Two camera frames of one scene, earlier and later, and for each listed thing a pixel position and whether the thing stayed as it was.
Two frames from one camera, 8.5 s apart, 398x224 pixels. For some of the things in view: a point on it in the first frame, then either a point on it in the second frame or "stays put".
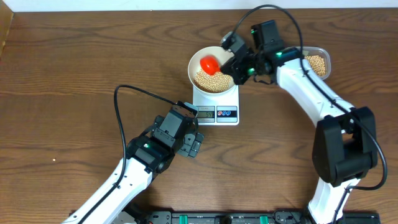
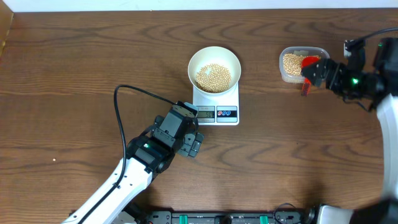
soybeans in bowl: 215,83 stays put
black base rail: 258,217 stays put
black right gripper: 234,70 to 331,82
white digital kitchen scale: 218,110 stays put
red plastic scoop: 209,64 to 306,61
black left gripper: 191,144 stays put
